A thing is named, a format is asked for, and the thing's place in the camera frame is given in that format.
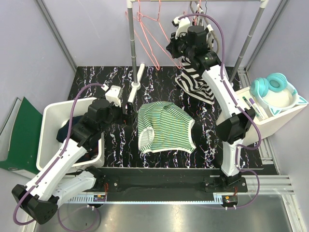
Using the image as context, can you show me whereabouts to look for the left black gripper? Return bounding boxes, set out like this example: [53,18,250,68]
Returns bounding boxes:
[99,99,138,132]

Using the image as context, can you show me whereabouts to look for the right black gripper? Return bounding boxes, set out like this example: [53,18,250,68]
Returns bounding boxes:
[166,30,194,60]

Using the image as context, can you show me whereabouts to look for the green white striped tank top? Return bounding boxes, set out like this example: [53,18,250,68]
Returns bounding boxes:
[137,101,196,154]

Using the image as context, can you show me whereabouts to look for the pink wire hanger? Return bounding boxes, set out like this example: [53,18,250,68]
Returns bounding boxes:
[136,0,182,70]
[133,1,160,71]
[183,0,205,27]

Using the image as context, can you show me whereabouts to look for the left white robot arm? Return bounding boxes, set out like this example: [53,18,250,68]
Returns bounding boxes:
[12,98,137,224]

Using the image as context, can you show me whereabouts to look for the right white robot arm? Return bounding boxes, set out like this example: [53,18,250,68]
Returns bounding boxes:
[166,24,255,192]

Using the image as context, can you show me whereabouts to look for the grey padded hanger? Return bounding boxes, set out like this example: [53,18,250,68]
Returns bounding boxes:
[189,1,220,53]

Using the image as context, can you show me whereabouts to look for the black white striped garment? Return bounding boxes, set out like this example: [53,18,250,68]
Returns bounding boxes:
[175,57,214,105]

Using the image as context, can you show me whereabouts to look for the white grey clothes rack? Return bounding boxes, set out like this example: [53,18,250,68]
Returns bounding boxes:
[126,0,269,103]

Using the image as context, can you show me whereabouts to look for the navy blue shirt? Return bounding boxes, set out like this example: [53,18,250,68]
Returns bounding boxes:
[56,116,82,143]

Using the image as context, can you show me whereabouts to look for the green marker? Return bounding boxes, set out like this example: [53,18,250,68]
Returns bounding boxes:
[242,96,263,121]

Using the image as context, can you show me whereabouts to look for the white laundry bin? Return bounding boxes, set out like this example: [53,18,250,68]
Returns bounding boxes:
[36,100,104,174]

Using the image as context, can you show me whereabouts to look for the teal cat ear headphones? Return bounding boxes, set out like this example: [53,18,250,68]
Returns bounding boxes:
[250,72,309,116]

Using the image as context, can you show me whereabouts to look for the purple marker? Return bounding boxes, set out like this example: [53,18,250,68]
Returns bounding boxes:
[249,98,265,120]

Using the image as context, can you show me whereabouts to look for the white storage box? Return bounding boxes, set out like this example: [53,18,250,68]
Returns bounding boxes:
[236,87,308,146]

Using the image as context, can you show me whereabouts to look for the green binder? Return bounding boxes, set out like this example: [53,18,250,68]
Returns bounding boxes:
[0,97,42,174]

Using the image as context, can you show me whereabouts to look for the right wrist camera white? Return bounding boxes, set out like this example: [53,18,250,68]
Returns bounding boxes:
[172,15,191,39]

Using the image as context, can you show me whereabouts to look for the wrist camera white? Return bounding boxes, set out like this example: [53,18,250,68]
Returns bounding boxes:
[172,15,191,39]
[105,85,123,107]

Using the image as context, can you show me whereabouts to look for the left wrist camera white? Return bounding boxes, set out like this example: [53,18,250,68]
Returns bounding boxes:
[105,85,123,107]

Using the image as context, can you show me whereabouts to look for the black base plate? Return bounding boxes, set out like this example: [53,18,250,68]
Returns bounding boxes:
[89,167,248,203]

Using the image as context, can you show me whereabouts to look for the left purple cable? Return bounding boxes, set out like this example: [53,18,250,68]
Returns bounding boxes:
[12,83,108,226]

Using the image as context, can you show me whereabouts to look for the purple cable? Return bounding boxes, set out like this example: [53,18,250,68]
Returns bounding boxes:
[178,13,263,150]
[12,83,108,226]

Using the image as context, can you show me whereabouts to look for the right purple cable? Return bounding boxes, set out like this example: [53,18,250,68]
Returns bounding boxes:
[178,13,263,150]

